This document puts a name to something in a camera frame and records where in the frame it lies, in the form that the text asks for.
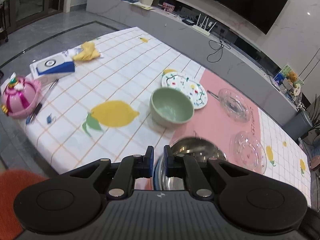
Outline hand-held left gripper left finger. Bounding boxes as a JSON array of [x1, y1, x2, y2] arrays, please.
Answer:
[[64, 145, 154, 201]]

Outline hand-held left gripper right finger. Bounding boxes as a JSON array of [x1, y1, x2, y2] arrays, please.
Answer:
[[163, 145, 253, 200]]

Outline stainless steel bowl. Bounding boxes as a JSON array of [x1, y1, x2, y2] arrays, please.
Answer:
[[154, 137, 228, 192]]

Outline clear glass flower-print plate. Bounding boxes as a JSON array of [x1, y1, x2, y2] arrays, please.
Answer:
[[230, 131, 267, 175]]

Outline green ceramic bowl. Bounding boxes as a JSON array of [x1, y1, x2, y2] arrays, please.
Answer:
[[149, 87, 195, 125]]

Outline pink placemat with bottle print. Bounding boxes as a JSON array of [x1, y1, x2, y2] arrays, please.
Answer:
[[136, 69, 265, 192]]

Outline white painted ceramic plate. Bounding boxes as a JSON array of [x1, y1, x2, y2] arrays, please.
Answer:
[[161, 73, 208, 110]]

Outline white lemon-print tablecloth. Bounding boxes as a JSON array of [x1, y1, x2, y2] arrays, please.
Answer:
[[0, 27, 312, 208]]

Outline blue-capped pen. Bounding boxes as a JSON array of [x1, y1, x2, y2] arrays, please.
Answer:
[[26, 79, 59, 125]]

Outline yellow cloth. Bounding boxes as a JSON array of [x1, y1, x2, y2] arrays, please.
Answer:
[[72, 41, 101, 62]]

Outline grey marble media console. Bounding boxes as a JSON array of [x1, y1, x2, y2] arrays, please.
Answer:
[[86, 0, 307, 128]]

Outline white router with antennas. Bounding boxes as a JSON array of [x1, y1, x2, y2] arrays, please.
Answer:
[[192, 14, 217, 37]]

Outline grey trash bin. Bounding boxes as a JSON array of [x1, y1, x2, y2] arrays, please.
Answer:
[[284, 110, 313, 142]]

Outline blue and white box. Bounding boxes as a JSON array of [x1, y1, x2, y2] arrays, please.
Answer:
[[29, 53, 76, 78]]

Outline orange fabric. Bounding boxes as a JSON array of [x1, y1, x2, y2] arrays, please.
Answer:
[[0, 170, 49, 240]]

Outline pink dome toy box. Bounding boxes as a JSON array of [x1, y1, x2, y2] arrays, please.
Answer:
[[0, 73, 42, 119]]

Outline plush bear gift box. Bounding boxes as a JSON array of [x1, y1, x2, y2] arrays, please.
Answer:
[[274, 64, 304, 97]]

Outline pink plastic container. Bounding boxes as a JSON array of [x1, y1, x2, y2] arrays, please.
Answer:
[[309, 155, 320, 170]]

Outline green houseplant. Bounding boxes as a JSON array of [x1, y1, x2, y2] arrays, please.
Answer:
[[300, 90, 320, 145]]

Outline yellow-green paper sheet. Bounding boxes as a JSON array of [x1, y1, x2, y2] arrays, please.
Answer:
[[130, 2, 155, 10]]

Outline glass sliding door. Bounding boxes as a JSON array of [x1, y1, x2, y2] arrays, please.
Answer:
[[0, 0, 63, 33]]

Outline black cable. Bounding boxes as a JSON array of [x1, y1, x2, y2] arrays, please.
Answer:
[[206, 31, 232, 63]]

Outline black wall television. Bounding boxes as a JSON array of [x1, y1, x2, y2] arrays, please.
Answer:
[[167, 0, 293, 35]]

